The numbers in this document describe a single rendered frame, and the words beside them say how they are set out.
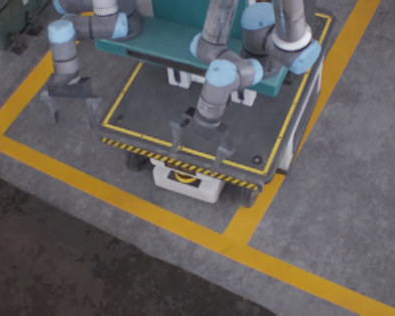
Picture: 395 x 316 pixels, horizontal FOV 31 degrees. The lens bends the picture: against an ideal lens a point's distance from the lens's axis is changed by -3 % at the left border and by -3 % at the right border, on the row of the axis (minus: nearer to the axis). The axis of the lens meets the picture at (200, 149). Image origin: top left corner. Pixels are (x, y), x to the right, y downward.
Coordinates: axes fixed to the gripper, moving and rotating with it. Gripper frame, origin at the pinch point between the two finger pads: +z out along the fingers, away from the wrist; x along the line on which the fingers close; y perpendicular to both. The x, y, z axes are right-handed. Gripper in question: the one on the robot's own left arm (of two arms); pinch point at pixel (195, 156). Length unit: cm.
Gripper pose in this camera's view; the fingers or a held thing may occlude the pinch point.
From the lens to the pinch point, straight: 214.7
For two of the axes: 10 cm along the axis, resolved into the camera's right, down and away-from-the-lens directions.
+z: -2.5, 7.7, 5.8
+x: 8.6, 4.5, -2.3
